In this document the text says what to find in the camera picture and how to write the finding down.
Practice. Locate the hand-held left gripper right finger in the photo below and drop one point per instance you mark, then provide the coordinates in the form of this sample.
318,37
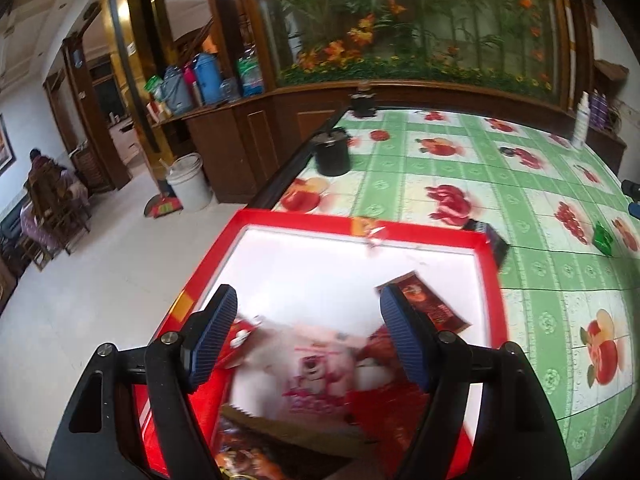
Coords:
406,341

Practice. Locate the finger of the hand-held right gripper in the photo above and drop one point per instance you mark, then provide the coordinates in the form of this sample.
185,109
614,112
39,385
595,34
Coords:
632,186
635,210

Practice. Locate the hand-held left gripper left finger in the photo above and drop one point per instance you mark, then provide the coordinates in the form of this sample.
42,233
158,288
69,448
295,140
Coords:
214,336

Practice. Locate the small red snack packet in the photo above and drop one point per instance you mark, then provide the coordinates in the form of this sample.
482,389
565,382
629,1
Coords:
240,337

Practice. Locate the dark red snack packet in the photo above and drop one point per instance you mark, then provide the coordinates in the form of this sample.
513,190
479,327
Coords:
435,307

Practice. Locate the large red snack packet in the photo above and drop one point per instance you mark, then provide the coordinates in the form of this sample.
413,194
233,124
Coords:
385,410

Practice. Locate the pink snack packet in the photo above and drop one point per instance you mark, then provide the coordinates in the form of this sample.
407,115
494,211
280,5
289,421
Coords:
320,370

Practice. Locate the red-rimmed white tray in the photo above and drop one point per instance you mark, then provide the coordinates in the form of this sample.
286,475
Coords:
325,270

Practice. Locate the large brown snack packet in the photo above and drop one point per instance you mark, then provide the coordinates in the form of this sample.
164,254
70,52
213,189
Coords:
260,452

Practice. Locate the small green snack packet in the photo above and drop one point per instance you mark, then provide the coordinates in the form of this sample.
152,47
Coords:
603,238

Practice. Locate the purple bottle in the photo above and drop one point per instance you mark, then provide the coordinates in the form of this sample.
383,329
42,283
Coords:
595,108
604,110

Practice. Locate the white spray bottle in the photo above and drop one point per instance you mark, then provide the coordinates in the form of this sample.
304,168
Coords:
581,122

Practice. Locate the green checked fruit tablecloth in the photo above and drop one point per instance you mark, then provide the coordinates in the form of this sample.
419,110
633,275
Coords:
525,200

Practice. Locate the crinkled red orange wrapper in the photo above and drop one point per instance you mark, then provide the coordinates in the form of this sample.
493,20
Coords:
369,230

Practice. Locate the small black snack packet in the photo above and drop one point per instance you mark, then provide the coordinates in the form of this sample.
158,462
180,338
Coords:
490,242

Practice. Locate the red broom with dustpan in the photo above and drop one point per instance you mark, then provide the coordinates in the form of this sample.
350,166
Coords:
162,206

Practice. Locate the white plastic bucket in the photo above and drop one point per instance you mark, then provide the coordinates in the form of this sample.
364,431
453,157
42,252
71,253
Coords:
189,185

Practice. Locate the brown wooden cabinet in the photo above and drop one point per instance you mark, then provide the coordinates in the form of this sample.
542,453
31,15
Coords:
225,145

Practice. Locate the black pot with lid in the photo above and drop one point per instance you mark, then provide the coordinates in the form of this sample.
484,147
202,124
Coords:
332,155

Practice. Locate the wooden chair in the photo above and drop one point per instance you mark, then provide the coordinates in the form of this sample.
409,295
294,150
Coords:
55,210

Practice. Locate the black jar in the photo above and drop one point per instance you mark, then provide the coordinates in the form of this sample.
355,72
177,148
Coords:
362,102

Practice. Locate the glass mug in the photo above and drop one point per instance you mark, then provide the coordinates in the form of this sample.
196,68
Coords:
230,90

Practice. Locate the red thermos flask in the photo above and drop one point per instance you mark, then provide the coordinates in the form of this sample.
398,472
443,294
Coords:
190,82

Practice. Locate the green plastic bag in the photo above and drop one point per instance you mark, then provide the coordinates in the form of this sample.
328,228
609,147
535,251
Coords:
154,88

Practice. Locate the blue thermos flask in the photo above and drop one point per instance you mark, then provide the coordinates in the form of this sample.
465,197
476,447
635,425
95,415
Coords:
206,80

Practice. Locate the green label water bottle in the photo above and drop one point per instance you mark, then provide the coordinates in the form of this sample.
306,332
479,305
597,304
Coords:
250,74

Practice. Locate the framed wall picture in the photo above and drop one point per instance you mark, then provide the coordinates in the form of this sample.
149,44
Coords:
5,145

